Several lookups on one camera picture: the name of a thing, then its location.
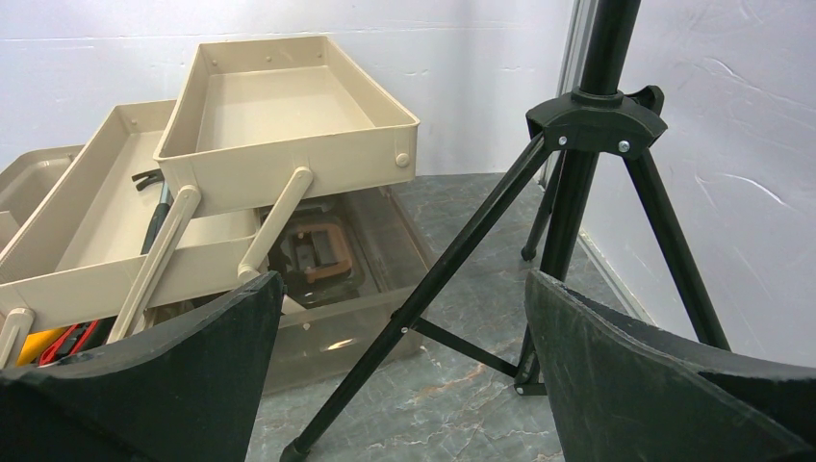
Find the orange handled tool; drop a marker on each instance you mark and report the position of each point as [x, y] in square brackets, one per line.
[36, 343]

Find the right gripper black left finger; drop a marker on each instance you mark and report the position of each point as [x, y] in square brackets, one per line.
[187, 389]

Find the claw hammer black grip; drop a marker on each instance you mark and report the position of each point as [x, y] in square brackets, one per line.
[142, 181]

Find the beige translucent tool box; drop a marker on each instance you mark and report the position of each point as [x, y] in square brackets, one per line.
[259, 127]

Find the red black utility knife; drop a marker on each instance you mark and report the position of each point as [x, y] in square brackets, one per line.
[76, 338]

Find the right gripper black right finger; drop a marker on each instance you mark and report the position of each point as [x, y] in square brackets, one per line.
[621, 389]

